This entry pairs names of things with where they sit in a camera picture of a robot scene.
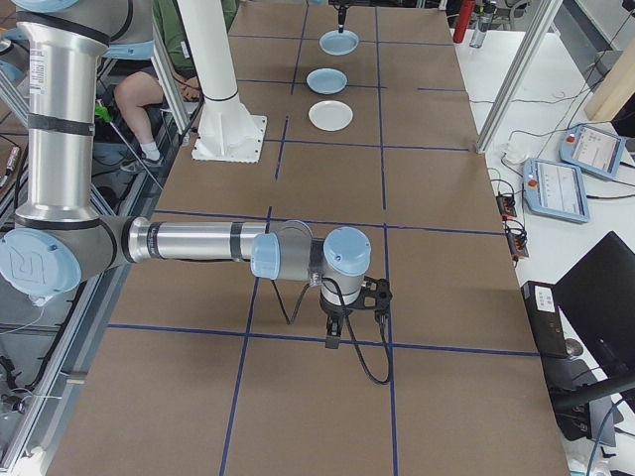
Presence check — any light blue round plate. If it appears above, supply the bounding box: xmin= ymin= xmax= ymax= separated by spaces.
xmin=306 ymin=67 xmax=348 ymax=96
xmin=318 ymin=29 xmax=359 ymax=57

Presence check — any white round plate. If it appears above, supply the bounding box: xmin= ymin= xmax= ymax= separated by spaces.
xmin=308 ymin=99 xmax=355 ymax=132

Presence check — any red metal bottle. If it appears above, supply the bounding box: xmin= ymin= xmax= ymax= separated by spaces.
xmin=451 ymin=0 xmax=473 ymax=45

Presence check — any clear plastic water bottle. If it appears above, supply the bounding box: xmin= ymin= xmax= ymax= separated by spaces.
xmin=469 ymin=0 xmax=491 ymax=50

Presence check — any green shirt of person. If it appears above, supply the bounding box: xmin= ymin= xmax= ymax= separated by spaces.
xmin=152 ymin=0 xmax=240 ymax=83

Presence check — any black orange adapter board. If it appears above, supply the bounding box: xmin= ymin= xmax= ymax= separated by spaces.
xmin=495 ymin=192 xmax=520 ymax=219
xmin=504 ymin=227 xmax=531 ymax=262

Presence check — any black mini computer box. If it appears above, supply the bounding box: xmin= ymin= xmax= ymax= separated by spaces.
xmin=519 ymin=280 xmax=571 ymax=359

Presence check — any white crumpled cloth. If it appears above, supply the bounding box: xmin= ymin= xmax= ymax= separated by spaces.
xmin=498 ymin=142 xmax=531 ymax=166

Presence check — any bare leg of person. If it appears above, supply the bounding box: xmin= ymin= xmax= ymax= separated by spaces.
xmin=113 ymin=68 xmax=168 ymax=150

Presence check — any gray sneaker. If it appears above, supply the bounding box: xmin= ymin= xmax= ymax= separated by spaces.
xmin=121 ymin=151 xmax=166 ymax=173

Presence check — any black monitor stand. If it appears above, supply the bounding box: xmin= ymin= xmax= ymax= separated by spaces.
xmin=548 ymin=364 xmax=635 ymax=445

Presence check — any blue robot teach pendant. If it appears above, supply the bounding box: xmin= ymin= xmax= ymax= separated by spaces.
xmin=522 ymin=157 xmax=592 ymax=225
xmin=559 ymin=123 xmax=628 ymax=179

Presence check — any light wooden board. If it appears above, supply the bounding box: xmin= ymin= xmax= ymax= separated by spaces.
xmin=584 ymin=14 xmax=635 ymax=124

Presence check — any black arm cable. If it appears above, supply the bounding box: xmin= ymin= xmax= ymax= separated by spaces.
xmin=270 ymin=279 xmax=314 ymax=326
xmin=321 ymin=277 xmax=394 ymax=387

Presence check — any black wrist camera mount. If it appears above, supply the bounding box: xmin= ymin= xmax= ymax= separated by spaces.
xmin=357 ymin=277 xmax=394 ymax=326

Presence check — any white pedestal column with baseplate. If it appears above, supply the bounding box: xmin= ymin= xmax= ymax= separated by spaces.
xmin=176 ymin=0 xmax=269 ymax=164

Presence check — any aluminium extrusion post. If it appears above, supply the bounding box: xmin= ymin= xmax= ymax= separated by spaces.
xmin=473 ymin=0 xmax=565 ymax=156

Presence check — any green handled reach stick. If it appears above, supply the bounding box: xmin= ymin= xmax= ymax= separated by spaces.
xmin=93 ymin=98 xmax=166 ymax=192

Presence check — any blue cable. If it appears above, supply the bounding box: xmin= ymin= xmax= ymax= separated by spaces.
xmin=587 ymin=396 xmax=627 ymax=470

